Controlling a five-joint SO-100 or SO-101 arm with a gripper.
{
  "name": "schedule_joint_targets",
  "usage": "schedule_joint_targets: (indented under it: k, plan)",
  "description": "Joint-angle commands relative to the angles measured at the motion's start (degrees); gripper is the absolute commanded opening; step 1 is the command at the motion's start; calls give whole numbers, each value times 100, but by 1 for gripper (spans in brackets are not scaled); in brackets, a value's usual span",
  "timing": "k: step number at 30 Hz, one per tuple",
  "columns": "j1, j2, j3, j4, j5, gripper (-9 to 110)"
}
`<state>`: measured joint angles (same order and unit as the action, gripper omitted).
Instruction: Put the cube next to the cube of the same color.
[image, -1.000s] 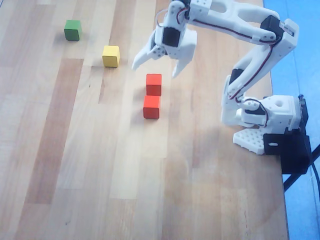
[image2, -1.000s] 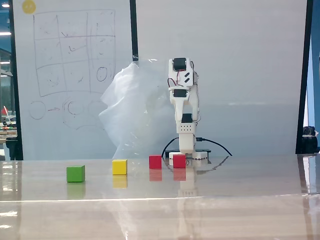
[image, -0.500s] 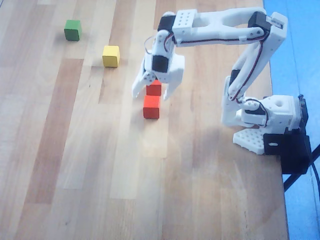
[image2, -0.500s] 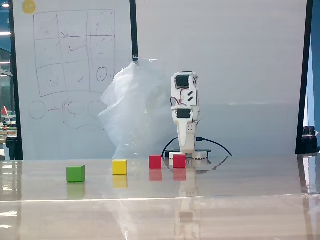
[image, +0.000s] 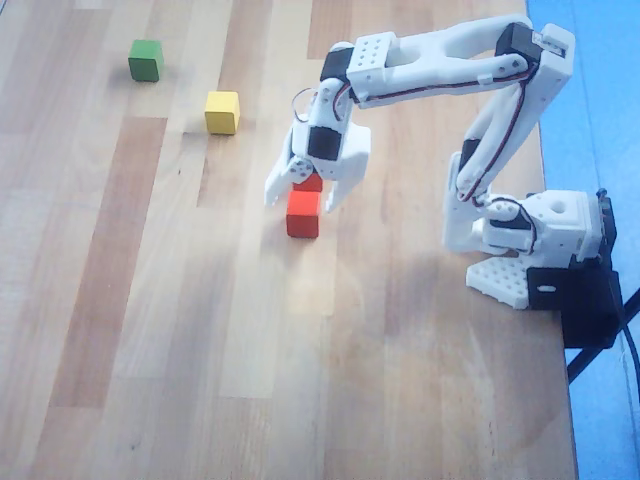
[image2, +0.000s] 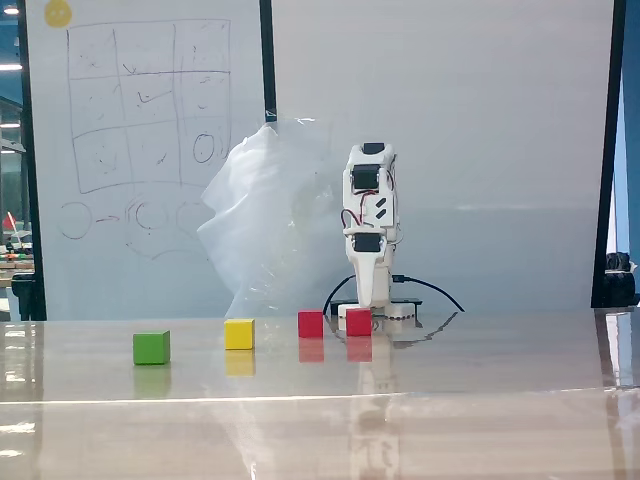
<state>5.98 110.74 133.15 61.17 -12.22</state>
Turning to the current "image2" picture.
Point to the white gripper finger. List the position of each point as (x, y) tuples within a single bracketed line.
[(366, 280)]

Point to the red wooden cube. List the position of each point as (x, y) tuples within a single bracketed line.
[(310, 324), (358, 323)]

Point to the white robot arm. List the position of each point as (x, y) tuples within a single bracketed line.
[(369, 159)]

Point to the yellow wooden cube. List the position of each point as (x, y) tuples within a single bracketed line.
[(239, 335)]

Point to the green wooden cube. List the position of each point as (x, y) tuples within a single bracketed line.
[(150, 348)]

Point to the black table clamp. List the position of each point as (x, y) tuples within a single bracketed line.
[(407, 301)]

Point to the translucent white plastic bag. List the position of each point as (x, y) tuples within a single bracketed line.
[(260, 225)]

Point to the plain white board panel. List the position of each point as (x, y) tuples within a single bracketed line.
[(450, 125)]

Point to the whiteboard with marker drawings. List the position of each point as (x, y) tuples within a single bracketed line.
[(150, 250)]

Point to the small red flag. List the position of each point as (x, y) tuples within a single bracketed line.
[(8, 221)]

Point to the yellow round magnet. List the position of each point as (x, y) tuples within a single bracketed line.
[(58, 14)]

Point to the black board frame post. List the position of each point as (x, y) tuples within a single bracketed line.
[(268, 60), (31, 150), (607, 175)]

